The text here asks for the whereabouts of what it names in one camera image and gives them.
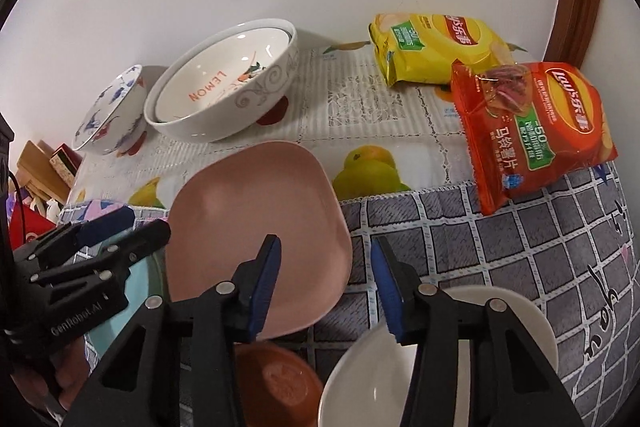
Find red chip bag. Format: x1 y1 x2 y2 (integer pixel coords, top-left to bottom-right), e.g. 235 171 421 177
450 61 618 216

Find yellow chip bag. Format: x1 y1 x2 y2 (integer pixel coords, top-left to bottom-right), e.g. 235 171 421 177
369 12 528 88

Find pink plate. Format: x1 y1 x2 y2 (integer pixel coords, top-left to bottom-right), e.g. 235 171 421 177
165 142 352 340

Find cardboard box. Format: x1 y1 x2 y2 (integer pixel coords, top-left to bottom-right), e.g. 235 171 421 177
17 141 71 202

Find large white bowl grey swirls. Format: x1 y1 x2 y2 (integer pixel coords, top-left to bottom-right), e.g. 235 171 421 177
143 18 299 142

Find teal plate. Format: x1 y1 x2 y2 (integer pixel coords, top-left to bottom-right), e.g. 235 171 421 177
85 247 168 373

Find white bowl orange print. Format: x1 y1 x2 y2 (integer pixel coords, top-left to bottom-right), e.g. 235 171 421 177
151 27 293 124

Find dark red patterned box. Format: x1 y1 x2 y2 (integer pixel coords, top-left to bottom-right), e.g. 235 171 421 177
49 144 83 188

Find small brown bowl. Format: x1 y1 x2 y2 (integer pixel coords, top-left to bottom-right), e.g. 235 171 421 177
232 341 326 427

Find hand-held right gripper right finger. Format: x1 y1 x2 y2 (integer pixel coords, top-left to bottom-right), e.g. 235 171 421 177
370 236 586 427

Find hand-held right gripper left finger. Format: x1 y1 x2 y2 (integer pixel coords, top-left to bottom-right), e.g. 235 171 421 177
62 234 283 427

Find grey checked blanket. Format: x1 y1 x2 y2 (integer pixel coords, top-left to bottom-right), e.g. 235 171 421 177
55 162 640 427

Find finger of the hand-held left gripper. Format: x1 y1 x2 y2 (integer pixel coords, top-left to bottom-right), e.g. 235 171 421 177
30 222 172 292
12 207 136 267

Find plain white bowl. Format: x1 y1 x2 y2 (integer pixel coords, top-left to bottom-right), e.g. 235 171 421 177
317 285 558 427

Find fruit printed tablecloth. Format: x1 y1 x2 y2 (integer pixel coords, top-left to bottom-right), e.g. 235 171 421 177
65 39 546 223

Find white bowl blue pattern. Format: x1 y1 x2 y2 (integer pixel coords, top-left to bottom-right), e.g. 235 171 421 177
71 64 148 156

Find person's left hand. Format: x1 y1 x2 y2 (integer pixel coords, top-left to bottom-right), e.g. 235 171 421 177
10 347 96 418

